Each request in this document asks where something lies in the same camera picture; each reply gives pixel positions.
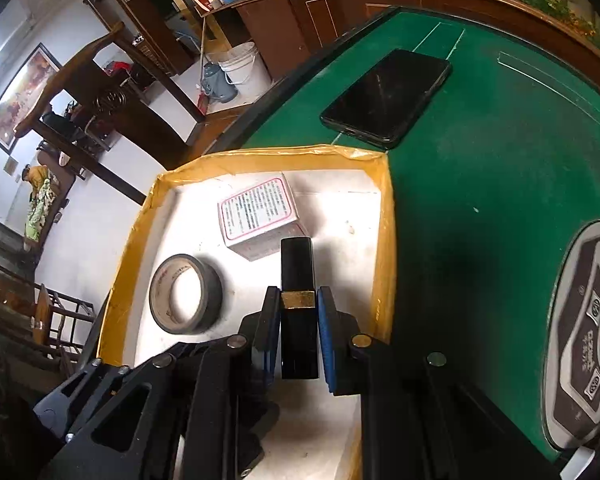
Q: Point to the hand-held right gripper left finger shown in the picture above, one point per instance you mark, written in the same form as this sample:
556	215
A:
270	342

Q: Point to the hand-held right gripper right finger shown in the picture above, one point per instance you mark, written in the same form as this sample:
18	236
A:
327	342

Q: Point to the black case with gold band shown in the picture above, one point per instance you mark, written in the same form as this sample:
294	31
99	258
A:
300	265

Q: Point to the white tray with yellow edge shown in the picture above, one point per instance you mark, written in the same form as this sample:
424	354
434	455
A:
340	200

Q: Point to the grey tape roll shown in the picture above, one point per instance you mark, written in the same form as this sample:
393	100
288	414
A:
211	305

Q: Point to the small grey carton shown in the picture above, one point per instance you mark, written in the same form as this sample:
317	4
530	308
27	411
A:
260	210

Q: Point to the slatted wooden chair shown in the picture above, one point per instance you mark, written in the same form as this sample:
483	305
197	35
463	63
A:
40	310

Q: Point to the red broom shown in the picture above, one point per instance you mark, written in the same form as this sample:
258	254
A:
203	105

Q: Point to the round table control panel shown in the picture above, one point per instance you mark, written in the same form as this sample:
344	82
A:
580	285

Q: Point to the white plastic bucket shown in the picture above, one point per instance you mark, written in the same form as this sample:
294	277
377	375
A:
247	72

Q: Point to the curved wooden cabinet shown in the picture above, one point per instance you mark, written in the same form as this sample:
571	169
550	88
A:
280	35

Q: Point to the dark wooden chair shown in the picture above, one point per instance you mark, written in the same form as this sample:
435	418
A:
80	67

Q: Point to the framed painting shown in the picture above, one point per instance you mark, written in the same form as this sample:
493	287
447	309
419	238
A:
20	95

